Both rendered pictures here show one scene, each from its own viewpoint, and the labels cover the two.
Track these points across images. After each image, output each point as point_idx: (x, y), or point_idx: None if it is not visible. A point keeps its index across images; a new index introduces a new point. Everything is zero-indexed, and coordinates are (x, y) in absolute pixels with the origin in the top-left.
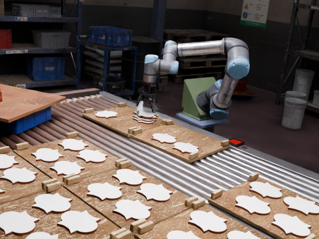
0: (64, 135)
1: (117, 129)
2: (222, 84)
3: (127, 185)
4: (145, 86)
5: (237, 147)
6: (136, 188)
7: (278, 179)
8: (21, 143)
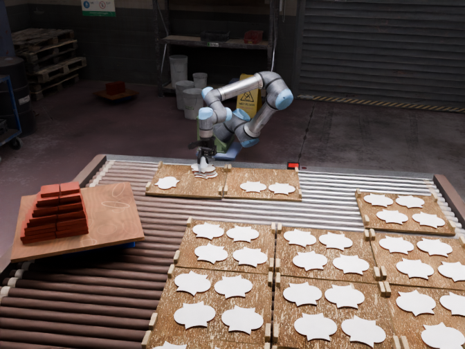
0: (169, 224)
1: (204, 194)
2: (260, 116)
3: (309, 246)
4: (202, 141)
5: (300, 170)
6: (319, 246)
7: (362, 187)
8: (177, 255)
